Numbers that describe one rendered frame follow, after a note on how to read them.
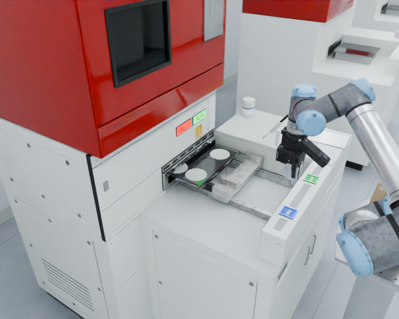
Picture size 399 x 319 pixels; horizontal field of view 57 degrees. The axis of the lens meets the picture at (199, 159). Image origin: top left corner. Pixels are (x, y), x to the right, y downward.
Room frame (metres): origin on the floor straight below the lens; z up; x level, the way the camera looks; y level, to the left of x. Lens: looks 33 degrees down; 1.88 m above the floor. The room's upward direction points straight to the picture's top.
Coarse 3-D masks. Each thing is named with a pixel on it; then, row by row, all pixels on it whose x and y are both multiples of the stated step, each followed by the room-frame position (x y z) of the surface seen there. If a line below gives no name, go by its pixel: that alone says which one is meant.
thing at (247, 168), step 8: (248, 160) 1.57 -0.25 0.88; (240, 168) 1.49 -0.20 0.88; (248, 168) 1.49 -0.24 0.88; (256, 168) 1.50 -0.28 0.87; (232, 176) 1.43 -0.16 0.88; (240, 176) 1.43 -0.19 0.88; (248, 176) 1.43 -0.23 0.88; (224, 184) 1.36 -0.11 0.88; (240, 184) 1.36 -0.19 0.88; (232, 192) 1.30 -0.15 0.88; (224, 200) 1.26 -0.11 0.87
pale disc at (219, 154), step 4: (212, 152) 1.61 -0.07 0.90; (216, 152) 1.61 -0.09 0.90; (220, 152) 1.61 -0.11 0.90; (224, 152) 1.61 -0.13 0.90; (228, 152) 1.61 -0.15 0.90; (212, 156) 1.57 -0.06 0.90; (216, 156) 1.57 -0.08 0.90; (220, 156) 1.57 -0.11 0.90; (224, 156) 1.57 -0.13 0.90; (228, 156) 1.57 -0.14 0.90
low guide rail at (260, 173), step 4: (232, 164) 1.59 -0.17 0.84; (236, 164) 1.58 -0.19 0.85; (240, 164) 1.58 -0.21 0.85; (256, 172) 1.51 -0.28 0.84; (260, 172) 1.50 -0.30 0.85; (264, 172) 1.50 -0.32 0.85; (260, 176) 1.50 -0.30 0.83; (264, 176) 1.49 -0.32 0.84; (268, 176) 1.48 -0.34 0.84; (272, 176) 1.47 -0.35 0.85; (276, 176) 1.47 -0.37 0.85; (272, 180) 1.47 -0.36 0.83; (276, 180) 1.46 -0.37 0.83; (280, 180) 1.45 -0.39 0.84; (284, 180) 1.43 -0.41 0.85; (288, 180) 1.43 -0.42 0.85; (284, 184) 1.43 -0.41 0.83; (288, 184) 1.42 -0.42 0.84
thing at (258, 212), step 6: (186, 186) 1.42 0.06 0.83; (204, 192) 1.36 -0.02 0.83; (210, 192) 1.34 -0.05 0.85; (234, 204) 1.28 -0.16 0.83; (240, 204) 1.26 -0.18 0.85; (246, 204) 1.25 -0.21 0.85; (246, 210) 1.24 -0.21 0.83; (252, 210) 1.23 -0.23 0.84; (258, 210) 1.22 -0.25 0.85; (264, 210) 1.22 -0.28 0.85; (264, 216) 1.20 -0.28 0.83
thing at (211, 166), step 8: (208, 144) 1.69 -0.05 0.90; (200, 152) 1.61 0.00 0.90; (208, 152) 1.61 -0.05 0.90; (232, 152) 1.61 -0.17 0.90; (192, 160) 1.54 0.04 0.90; (200, 160) 1.54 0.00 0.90; (208, 160) 1.54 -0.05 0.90; (216, 160) 1.54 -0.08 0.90; (224, 160) 1.53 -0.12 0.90; (192, 168) 1.46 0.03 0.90; (200, 168) 1.46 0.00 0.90; (208, 168) 1.46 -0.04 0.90; (216, 168) 1.46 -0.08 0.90; (176, 176) 1.40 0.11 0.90; (184, 176) 1.40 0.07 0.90; (208, 176) 1.40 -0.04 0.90; (200, 184) 1.34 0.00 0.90
